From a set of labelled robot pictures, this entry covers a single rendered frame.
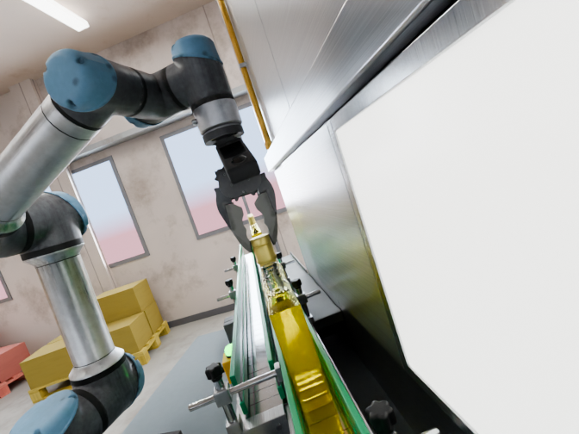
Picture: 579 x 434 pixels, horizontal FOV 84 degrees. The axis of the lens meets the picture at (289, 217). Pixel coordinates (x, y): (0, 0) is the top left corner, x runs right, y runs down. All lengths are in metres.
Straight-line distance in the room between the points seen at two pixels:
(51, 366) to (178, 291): 1.41
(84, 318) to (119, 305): 3.32
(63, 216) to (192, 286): 3.56
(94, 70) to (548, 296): 0.50
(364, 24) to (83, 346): 0.80
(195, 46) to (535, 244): 0.52
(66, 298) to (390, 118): 0.75
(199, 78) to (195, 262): 3.73
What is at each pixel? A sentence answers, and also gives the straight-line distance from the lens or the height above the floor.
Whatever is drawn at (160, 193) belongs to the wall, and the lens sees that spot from 4.25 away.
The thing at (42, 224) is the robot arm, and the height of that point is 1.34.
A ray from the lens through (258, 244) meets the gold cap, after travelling 0.54.
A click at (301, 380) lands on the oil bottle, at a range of 0.62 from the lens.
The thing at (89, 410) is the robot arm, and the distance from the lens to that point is 0.87.
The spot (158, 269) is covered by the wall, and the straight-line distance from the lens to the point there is 4.46.
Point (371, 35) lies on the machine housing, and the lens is 0.29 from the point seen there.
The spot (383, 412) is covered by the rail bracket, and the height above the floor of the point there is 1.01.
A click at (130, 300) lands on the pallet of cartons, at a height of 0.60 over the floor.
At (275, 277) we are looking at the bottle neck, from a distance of 0.56.
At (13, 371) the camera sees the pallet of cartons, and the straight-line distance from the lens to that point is 5.41.
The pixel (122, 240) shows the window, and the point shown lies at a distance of 4.58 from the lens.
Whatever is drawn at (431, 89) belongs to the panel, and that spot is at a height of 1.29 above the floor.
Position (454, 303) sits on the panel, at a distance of 0.30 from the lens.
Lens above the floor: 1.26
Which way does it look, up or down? 6 degrees down
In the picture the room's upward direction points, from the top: 19 degrees counter-clockwise
